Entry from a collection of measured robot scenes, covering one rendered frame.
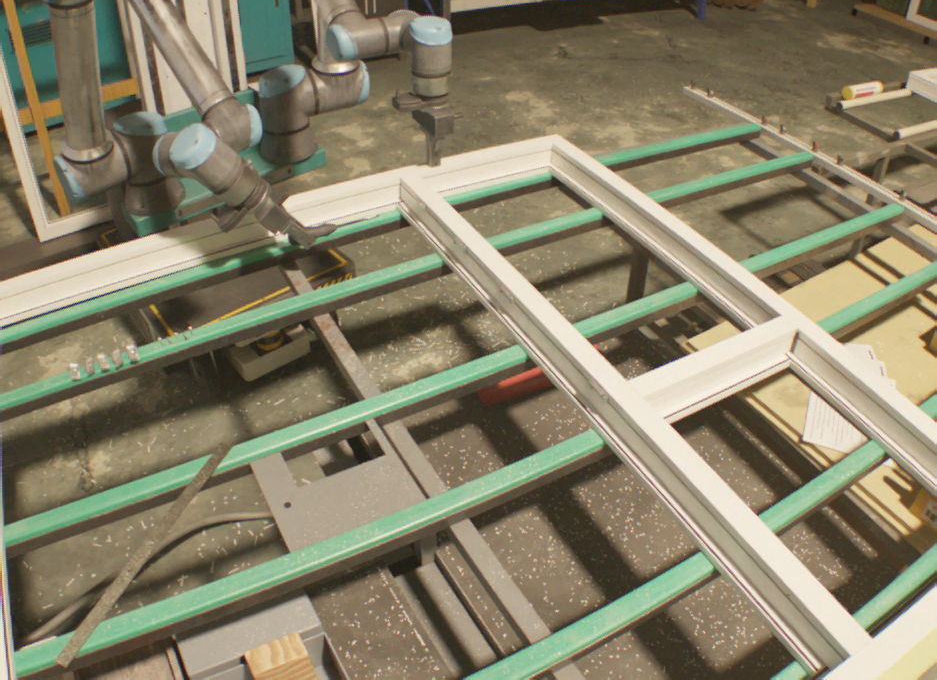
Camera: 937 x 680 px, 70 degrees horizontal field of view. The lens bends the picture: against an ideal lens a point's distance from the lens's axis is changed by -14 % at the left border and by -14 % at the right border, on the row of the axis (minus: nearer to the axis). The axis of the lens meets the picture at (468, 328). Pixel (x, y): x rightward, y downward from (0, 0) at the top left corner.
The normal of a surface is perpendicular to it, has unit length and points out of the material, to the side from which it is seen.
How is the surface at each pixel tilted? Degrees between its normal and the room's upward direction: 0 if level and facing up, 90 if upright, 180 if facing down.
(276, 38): 90
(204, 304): 0
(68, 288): 90
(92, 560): 0
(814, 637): 90
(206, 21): 90
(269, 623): 0
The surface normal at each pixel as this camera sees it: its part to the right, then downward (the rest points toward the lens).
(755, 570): -0.89, 0.29
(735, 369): 0.47, 0.55
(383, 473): 0.00, -0.78
